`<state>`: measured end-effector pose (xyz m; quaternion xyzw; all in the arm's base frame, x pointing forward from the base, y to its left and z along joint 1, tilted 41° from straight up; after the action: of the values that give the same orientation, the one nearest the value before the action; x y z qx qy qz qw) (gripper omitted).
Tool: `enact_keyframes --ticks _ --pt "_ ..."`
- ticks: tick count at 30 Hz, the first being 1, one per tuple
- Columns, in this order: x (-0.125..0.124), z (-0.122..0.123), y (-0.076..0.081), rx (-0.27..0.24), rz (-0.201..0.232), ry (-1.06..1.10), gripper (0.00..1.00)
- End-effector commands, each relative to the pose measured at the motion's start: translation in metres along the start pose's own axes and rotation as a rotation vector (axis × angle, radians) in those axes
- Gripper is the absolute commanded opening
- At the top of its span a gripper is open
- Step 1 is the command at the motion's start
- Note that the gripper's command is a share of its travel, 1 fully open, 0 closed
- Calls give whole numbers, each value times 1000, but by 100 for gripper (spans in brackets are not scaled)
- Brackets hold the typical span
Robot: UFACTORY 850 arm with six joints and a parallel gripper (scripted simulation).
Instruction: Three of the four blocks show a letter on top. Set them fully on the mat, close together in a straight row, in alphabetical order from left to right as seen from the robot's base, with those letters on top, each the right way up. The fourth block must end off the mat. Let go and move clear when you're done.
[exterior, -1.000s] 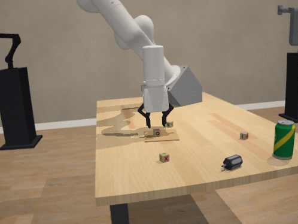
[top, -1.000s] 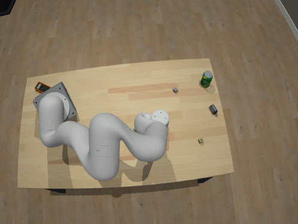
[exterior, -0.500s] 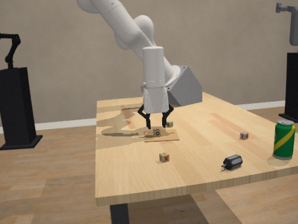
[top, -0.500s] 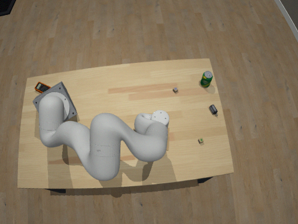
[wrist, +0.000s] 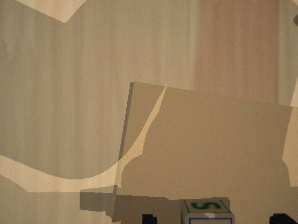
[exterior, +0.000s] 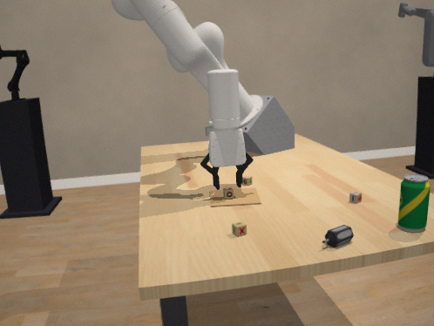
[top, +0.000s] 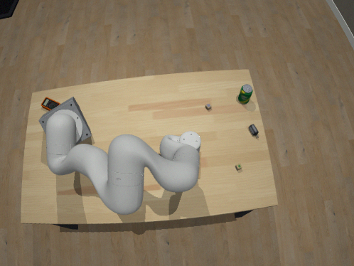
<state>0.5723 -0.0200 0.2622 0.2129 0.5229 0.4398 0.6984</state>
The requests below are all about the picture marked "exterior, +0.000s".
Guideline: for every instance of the green soda can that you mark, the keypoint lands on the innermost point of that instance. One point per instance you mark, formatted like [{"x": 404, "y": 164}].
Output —
[{"x": 414, "y": 202}]

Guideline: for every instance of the tan square mat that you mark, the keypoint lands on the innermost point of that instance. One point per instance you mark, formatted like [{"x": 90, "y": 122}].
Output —
[{"x": 244, "y": 196}]

